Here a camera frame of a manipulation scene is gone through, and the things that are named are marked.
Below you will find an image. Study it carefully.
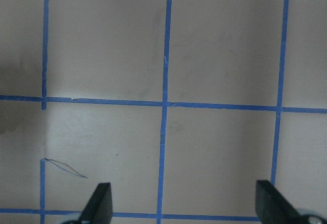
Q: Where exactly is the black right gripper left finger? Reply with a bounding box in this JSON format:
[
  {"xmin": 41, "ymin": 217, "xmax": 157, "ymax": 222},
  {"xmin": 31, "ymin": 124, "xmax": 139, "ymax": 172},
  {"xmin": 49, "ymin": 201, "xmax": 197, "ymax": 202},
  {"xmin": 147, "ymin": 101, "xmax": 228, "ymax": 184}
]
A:
[{"xmin": 77, "ymin": 183, "xmax": 113, "ymax": 224}]

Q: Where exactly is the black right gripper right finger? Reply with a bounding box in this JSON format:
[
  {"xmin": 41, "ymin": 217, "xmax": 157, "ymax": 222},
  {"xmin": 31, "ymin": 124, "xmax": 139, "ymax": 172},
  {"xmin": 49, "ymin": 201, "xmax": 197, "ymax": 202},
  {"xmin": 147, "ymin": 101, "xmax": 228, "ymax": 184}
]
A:
[{"xmin": 255, "ymin": 180, "xmax": 305, "ymax": 224}]

